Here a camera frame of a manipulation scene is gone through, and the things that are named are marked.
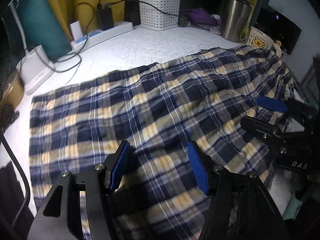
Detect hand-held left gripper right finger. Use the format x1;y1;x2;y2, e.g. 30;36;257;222
187;141;292;240

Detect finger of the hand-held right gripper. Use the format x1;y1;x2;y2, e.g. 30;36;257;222
240;116;282;139
256;96;300;115

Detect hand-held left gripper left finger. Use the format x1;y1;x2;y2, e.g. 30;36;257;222
26;140;132;240

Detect blue yellow plaid pants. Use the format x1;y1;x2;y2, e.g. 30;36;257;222
29;45;299;240

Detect white mug with bear print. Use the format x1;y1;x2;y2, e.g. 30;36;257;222
246;26;283;55

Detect black computer monitor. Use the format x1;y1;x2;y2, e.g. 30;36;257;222
257;2;302;55

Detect stainless steel tumbler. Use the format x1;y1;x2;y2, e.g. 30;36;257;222
220;0;252;43

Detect black cloth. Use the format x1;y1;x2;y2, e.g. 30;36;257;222
0;130;34;240

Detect purple cloth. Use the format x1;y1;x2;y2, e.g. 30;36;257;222
181;8;218;27

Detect tan lidded container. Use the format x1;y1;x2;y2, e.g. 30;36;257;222
1;70;25;109

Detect white desk lamp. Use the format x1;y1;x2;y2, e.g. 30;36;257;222
9;1;55;95

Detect white power strip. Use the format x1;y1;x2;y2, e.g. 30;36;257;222
70;21;133;51

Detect white charger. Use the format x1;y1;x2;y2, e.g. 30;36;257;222
70;21;83;40

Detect white plastic basket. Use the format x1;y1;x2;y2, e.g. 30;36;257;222
138;0;181;31

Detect black power adapter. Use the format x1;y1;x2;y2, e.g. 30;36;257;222
96;7;114;30

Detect black lamp cable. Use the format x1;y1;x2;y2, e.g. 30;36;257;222
51;2;98;73

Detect bundled black cable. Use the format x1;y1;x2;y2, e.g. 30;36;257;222
0;104;20;130

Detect black adapter cable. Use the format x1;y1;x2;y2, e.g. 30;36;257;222
97;0;180;18

